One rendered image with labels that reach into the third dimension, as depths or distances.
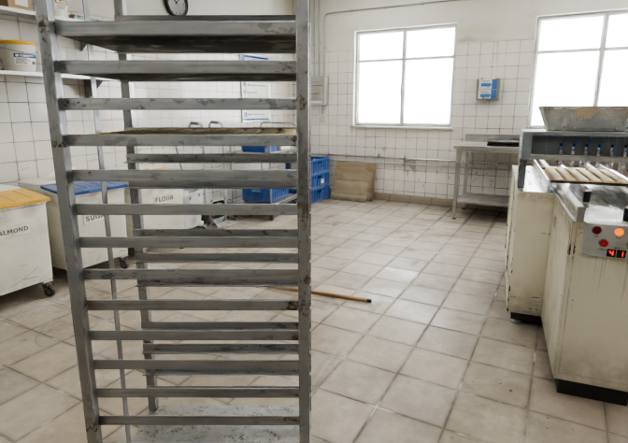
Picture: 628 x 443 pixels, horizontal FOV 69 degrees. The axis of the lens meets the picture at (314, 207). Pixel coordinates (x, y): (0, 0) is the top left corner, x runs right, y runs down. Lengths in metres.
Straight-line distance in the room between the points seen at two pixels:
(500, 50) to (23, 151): 5.17
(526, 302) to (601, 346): 0.75
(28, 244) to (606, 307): 3.35
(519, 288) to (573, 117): 1.03
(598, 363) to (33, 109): 4.10
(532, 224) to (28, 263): 3.22
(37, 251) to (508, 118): 5.19
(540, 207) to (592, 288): 0.74
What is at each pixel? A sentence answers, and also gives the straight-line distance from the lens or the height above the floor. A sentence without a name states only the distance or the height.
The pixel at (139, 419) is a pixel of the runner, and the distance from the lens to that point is 1.56.
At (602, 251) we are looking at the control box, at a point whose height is 0.72.
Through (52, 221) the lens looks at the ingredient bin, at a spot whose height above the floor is 0.50.
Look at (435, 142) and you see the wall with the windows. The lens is 6.43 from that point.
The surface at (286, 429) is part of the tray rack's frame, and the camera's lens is 1.89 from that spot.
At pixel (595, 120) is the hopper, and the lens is 2.97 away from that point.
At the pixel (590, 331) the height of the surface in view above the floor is 0.35.
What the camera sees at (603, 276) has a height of 0.61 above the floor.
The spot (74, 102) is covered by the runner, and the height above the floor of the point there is 1.33.
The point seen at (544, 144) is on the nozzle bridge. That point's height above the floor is 1.10.
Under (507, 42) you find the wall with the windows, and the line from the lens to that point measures 6.32.
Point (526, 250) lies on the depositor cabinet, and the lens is 3.00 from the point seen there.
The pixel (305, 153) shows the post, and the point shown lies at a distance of 1.15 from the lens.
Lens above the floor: 1.31
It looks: 12 degrees down
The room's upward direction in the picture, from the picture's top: straight up
